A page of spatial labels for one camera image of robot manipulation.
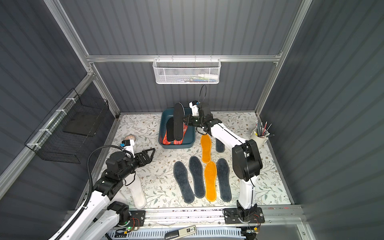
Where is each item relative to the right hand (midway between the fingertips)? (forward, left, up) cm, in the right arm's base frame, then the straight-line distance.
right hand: (184, 118), depth 87 cm
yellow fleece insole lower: (-23, -16, -21) cm, 35 cm away
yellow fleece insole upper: (-2, -14, -22) cm, 26 cm away
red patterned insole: (-2, +14, -21) cm, 25 cm away
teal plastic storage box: (-1, -2, -22) cm, 22 cm away
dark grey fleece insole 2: (-24, -8, -22) cm, 33 cm away
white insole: (-34, +26, -21) cm, 48 cm away
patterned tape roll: (+2, +40, -21) cm, 45 cm away
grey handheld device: (-54, -1, -17) cm, 57 cm away
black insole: (+12, +13, -25) cm, 31 cm away
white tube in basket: (+25, -15, +12) cm, 31 cm away
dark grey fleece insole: (-24, +2, -21) cm, 32 cm away
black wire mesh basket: (-17, +57, +7) cm, 60 cm away
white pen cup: (-2, -49, -14) cm, 51 cm away
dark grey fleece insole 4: (-6, -23, -21) cm, 32 cm away
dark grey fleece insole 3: (-24, -24, -22) cm, 40 cm away
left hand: (-22, +16, -2) cm, 27 cm away
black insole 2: (+5, +3, +1) cm, 6 cm away
